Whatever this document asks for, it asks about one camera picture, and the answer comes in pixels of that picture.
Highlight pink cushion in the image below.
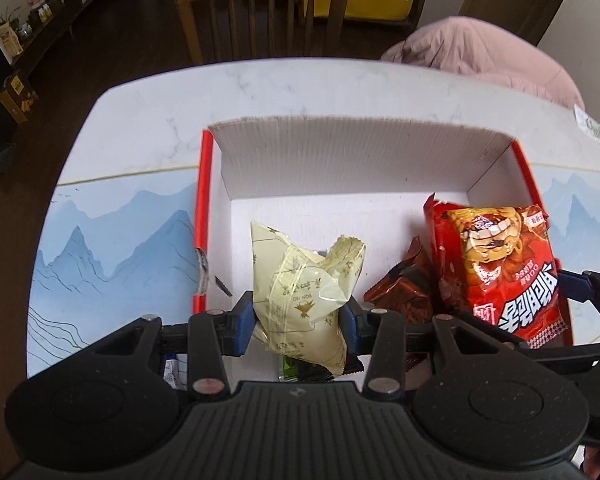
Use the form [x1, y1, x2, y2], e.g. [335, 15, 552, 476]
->
[380, 16, 586, 111]

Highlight cream snack packet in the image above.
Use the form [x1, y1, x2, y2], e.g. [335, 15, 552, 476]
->
[250, 220, 367, 378]

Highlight dark wooden TV cabinet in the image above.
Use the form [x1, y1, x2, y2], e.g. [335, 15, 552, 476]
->
[10, 0, 131, 68]

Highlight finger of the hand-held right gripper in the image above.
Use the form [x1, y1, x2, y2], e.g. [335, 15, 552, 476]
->
[505, 337, 600, 377]
[556, 266, 600, 333]

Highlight copper foil snack packet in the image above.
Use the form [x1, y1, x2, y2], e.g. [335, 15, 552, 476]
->
[362, 235, 448, 396]

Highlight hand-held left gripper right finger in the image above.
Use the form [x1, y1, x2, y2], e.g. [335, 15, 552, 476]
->
[339, 304, 526, 396]

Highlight beige paper bag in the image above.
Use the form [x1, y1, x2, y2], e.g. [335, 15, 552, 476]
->
[0, 22, 25, 58]

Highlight red snack packet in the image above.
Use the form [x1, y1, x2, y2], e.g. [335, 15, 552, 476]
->
[424, 192, 573, 351]

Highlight red cardboard box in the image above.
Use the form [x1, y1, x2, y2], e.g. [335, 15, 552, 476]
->
[192, 116, 576, 351]

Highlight white flat packet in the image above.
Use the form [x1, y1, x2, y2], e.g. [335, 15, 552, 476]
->
[574, 104, 600, 151]

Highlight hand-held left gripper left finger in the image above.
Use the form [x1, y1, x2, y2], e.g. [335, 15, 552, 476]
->
[96, 291, 255, 397]

